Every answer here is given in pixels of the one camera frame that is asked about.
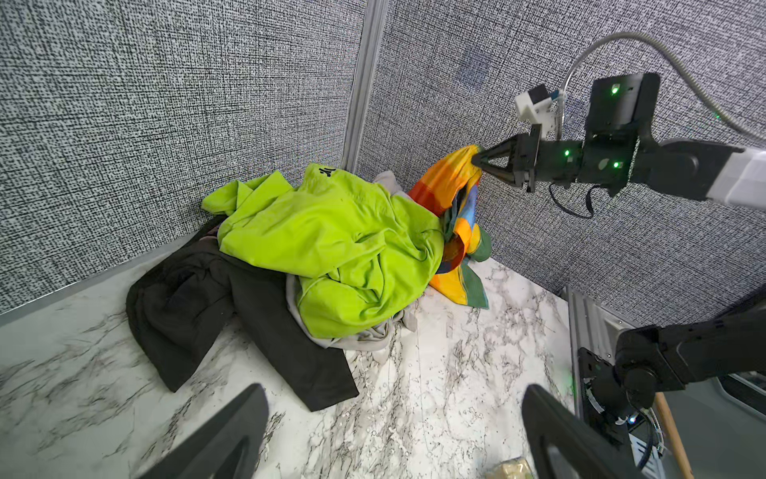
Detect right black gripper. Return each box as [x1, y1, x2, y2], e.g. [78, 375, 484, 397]
[472, 132, 582, 193]

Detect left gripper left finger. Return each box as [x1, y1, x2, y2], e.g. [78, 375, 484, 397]
[144, 383, 269, 478]

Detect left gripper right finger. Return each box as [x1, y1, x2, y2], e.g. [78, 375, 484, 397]
[522, 384, 644, 478]

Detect rainbow coloured cloth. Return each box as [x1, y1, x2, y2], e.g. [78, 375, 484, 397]
[409, 145, 492, 309]

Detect black cloth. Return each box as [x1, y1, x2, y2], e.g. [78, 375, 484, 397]
[126, 216, 358, 411]

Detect gold snack bag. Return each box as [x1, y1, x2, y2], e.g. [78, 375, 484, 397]
[484, 457, 535, 479]

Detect neon green shirt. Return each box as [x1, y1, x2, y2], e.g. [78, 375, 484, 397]
[201, 164, 445, 339]

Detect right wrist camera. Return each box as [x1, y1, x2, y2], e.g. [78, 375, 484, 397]
[515, 84, 567, 140]

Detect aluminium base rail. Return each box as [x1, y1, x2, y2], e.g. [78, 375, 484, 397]
[565, 285, 665, 479]

